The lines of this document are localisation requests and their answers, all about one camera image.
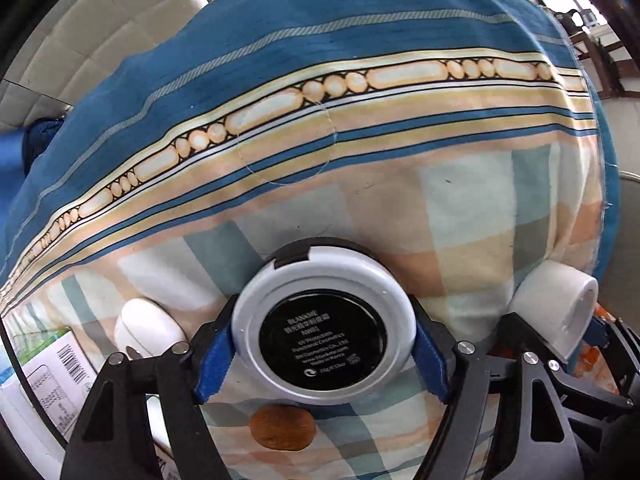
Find wooden chair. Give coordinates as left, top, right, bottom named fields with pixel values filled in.
left=570, top=25, right=632, bottom=102

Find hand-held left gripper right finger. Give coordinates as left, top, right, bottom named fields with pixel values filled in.
left=410, top=295, right=587, bottom=480

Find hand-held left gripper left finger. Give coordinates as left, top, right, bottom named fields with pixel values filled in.
left=60, top=294, right=241, bottom=480

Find white tape roll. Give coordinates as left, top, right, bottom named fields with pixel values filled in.
left=509, top=260, right=600, bottom=356

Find white padded headboard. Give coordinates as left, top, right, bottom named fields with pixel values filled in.
left=0, top=0, right=241, bottom=133

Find striped plaid blanket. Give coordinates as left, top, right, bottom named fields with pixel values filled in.
left=0, top=0, right=623, bottom=480

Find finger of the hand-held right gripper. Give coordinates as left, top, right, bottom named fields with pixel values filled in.
left=590, top=316, right=640, bottom=401
left=492, top=311, right=633, bottom=413

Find white oval case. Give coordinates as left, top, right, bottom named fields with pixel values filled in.
left=114, top=298, right=187, bottom=359

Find white round compact case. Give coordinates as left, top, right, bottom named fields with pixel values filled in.
left=231, top=236, right=417, bottom=406

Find white barcode box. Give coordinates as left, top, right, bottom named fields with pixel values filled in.
left=0, top=327, right=96, bottom=448

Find blue cloth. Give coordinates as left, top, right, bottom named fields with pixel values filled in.
left=0, top=117, right=66, bottom=173

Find orange patterned object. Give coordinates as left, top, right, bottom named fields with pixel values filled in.
left=575, top=305, right=621, bottom=396

